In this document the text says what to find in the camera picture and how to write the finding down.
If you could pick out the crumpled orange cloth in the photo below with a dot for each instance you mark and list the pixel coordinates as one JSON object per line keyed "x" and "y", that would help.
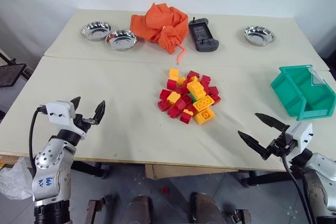
{"x": 160, "y": 27}

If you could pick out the black mesh tray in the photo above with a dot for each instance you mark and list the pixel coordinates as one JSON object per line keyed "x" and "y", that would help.
{"x": 11, "y": 75}

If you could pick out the clear plastic label holder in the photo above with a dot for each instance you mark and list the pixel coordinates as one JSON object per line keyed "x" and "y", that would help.
{"x": 317, "y": 77}

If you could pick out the green plastic toy brick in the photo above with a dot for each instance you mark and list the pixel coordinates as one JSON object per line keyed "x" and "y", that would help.
{"x": 193, "y": 98}

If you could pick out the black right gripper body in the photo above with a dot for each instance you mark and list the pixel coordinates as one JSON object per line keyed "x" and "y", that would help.
{"x": 279, "y": 145}

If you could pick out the small yellow building block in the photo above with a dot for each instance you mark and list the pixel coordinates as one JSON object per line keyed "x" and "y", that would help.
{"x": 188, "y": 112}
{"x": 181, "y": 80}

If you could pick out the rusty metal bracket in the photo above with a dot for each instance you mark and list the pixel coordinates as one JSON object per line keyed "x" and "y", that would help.
{"x": 94, "y": 209}

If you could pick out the white plastic bag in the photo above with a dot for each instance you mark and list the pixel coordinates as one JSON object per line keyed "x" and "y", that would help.
{"x": 14, "y": 180}

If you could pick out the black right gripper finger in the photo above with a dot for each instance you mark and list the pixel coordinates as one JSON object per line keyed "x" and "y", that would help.
{"x": 252, "y": 142}
{"x": 270, "y": 122}

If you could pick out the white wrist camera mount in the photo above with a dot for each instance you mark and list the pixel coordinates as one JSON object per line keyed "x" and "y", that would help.
{"x": 60, "y": 112}
{"x": 301, "y": 132}

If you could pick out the green plastic bin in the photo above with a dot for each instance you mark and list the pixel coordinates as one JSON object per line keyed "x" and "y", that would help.
{"x": 302, "y": 93}

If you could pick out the small red block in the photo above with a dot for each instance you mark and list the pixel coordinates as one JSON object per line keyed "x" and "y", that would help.
{"x": 165, "y": 190}

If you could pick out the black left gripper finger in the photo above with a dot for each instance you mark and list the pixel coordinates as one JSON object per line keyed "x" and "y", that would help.
{"x": 99, "y": 111}
{"x": 76, "y": 104}

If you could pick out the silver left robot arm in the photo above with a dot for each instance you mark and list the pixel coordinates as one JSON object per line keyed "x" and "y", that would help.
{"x": 51, "y": 169}

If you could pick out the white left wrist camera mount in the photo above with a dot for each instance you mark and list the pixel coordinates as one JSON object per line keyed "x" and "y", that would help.
{"x": 60, "y": 112}

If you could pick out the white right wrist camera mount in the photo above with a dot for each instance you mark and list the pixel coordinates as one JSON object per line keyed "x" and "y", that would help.
{"x": 301, "y": 132}

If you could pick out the dark rounded shape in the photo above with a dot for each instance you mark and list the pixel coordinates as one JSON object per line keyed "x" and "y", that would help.
{"x": 207, "y": 208}
{"x": 138, "y": 209}

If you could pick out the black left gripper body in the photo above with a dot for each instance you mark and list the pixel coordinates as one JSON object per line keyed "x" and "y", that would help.
{"x": 83, "y": 123}

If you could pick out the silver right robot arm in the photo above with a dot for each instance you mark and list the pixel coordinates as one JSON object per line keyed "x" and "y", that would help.
{"x": 319, "y": 182}

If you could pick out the black table leg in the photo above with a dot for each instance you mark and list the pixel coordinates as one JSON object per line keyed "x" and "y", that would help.
{"x": 90, "y": 168}
{"x": 267, "y": 178}

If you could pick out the steel bowl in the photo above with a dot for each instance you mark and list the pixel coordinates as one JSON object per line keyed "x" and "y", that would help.
{"x": 121, "y": 40}
{"x": 95, "y": 30}
{"x": 259, "y": 35}

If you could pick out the red building block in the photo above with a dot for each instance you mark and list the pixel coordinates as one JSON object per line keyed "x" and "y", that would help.
{"x": 191, "y": 108}
{"x": 181, "y": 104}
{"x": 216, "y": 100}
{"x": 206, "y": 79}
{"x": 213, "y": 90}
{"x": 173, "y": 112}
{"x": 162, "y": 105}
{"x": 186, "y": 118}
{"x": 188, "y": 98}
{"x": 165, "y": 94}
{"x": 193, "y": 74}
{"x": 181, "y": 90}
{"x": 205, "y": 88}
{"x": 172, "y": 84}

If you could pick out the black handheld game controller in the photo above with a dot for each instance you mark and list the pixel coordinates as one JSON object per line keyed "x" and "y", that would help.
{"x": 202, "y": 35}

